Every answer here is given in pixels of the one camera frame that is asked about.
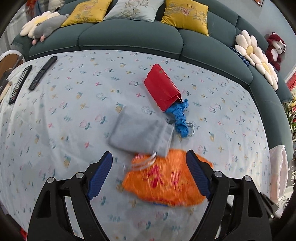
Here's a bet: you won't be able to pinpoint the black remote control long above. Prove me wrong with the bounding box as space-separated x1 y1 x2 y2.
28 56 58 91

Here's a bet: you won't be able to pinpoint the grey plush mouse toy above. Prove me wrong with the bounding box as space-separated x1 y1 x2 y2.
32 14 70 45

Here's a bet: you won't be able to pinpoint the small yellow embroidered cushion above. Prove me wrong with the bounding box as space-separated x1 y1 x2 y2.
61 0 112 27

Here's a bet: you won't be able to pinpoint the teal sectional sofa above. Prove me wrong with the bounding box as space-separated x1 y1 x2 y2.
13 1 293 160

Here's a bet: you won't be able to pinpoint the black remote control buttons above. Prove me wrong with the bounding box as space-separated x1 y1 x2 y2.
9 65 32 105

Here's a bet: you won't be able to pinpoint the white daisy pillow far end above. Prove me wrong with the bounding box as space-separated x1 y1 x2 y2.
20 11 60 39

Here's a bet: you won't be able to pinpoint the red paper box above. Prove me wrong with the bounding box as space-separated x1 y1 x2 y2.
144 64 183 112

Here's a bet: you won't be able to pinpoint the white daisy pillow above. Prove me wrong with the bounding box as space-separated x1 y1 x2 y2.
235 30 264 66
251 53 278 91

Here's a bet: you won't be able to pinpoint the white daisy pillow left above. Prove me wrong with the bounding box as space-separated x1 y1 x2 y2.
235 30 264 66

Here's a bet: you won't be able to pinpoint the orange bag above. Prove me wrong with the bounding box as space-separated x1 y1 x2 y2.
122 149 206 207

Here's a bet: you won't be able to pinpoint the white trash bag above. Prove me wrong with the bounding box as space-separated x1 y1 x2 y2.
269 145 289 203

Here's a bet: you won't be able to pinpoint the white daisy pillow right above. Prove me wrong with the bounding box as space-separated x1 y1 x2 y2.
251 53 278 91

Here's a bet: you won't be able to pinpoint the red and white plush bear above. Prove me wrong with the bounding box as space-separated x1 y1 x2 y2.
265 32 287 71

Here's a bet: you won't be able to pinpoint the grey fabric pouch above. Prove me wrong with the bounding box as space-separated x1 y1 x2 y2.
109 106 174 171

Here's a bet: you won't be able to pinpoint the floral light blue tablecloth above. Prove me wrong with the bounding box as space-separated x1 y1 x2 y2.
1 50 271 240

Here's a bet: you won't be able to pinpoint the blue patterned cloth on sofa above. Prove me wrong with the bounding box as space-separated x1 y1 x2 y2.
229 46 250 66

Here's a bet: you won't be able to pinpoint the light grey embroidered cushion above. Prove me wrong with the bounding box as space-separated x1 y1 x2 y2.
103 0 164 22

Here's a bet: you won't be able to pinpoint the large yellow embroidered cushion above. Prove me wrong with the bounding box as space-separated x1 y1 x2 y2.
161 0 209 37

